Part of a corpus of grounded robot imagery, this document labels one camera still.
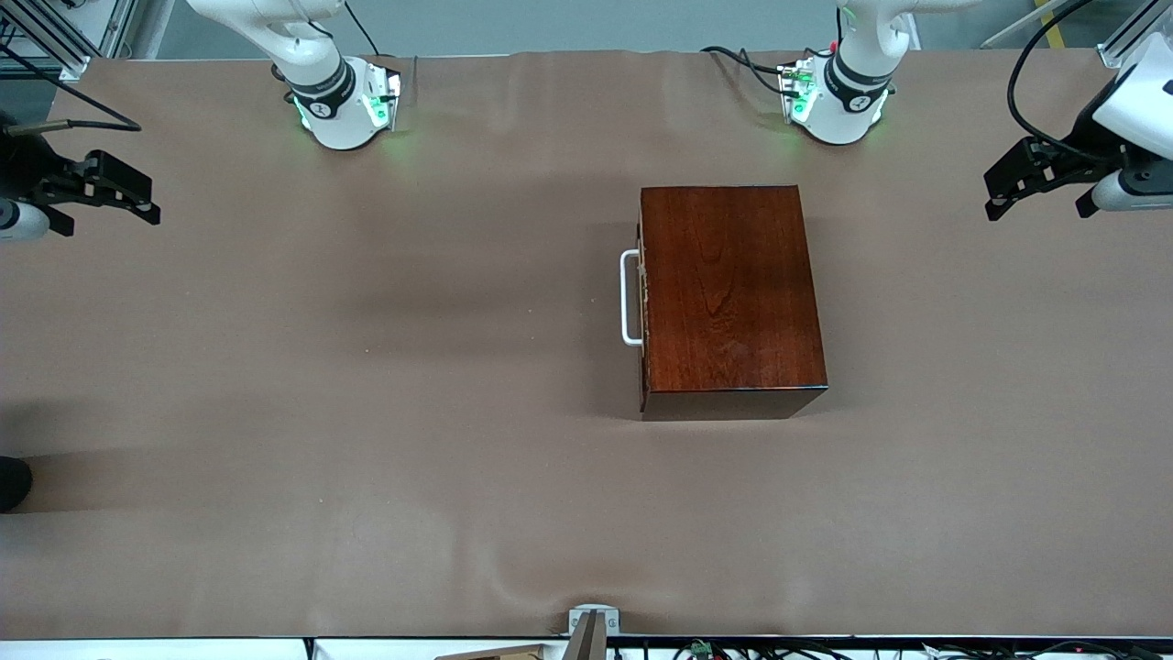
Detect light wood drawer white handle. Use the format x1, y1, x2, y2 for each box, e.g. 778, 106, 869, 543
620, 191, 651, 412

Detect grey diagonal metal bar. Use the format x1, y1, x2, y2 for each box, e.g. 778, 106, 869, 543
981, 0, 1069, 49

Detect black round object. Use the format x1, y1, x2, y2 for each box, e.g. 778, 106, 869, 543
0, 456, 34, 514

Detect dark brown wooden cabinet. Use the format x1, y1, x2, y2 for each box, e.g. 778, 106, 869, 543
637, 185, 830, 423

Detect brown table mat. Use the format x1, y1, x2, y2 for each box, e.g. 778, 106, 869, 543
0, 48, 1173, 641

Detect light wooden plank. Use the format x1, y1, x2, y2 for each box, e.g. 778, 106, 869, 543
435, 644, 548, 660

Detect aluminium frame profile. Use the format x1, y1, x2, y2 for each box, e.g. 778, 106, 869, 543
0, 0, 138, 82
1098, 0, 1173, 70

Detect black right arm base cable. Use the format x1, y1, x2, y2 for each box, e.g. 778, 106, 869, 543
344, 0, 384, 58

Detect black left arm base cables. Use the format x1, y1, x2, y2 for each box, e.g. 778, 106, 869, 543
701, 46, 800, 98

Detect grey metal camera mount bracket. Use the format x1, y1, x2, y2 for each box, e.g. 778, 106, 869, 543
561, 605, 621, 660

